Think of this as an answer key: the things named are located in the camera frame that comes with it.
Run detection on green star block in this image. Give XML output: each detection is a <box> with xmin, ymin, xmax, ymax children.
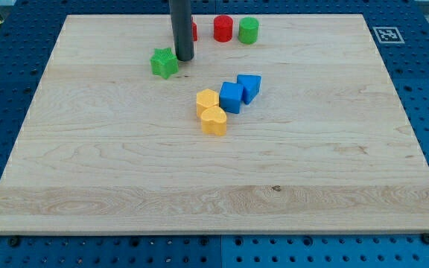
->
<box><xmin>150</xmin><ymin>48</ymin><xmax>179</xmax><ymax>80</ymax></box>

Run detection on yellow heart block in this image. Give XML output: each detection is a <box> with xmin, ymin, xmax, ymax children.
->
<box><xmin>200</xmin><ymin>106</ymin><xmax>227</xmax><ymax>136</ymax></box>

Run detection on yellow hexagon block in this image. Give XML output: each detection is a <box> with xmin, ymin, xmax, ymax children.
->
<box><xmin>196</xmin><ymin>89</ymin><xmax>219</xmax><ymax>118</ymax></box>

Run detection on blue cube block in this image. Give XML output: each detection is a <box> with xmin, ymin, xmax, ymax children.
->
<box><xmin>219</xmin><ymin>82</ymin><xmax>243</xmax><ymax>114</ymax></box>

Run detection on blue triangle block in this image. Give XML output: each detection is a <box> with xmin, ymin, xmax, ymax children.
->
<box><xmin>237</xmin><ymin>74</ymin><xmax>261</xmax><ymax>105</ymax></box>

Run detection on wooden board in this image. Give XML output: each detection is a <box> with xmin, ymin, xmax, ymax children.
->
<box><xmin>0</xmin><ymin>14</ymin><xmax>429</xmax><ymax>236</ymax></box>

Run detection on green cylinder block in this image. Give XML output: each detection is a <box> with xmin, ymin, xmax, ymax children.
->
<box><xmin>238</xmin><ymin>16</ymin><xmax>260</xmax><ymax>45</ymax></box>

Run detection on red cylinder block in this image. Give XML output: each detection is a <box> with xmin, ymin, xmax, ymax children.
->
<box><xmin>213</xmin><ymin>15</ymin><xmax>234</xmax><ymax>42</ymax></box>

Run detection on red block behind rod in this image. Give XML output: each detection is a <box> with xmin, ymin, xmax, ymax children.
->
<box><xmin>191</xmin><ymin>17</ymin><xmax>198</xmax><ymax>42</ymax></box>

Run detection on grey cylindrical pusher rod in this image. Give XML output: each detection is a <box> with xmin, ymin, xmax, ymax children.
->
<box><xmin>168</xmin><ymin>0</ymin><xmax>194</xmax><ymax>62</ymax></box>

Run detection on white fiducial marker tag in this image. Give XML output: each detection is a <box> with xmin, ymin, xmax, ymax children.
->
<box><xmin>372</xmin><ymin>26</ymin><xmax>404</xmax><ymax>44</ymax></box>

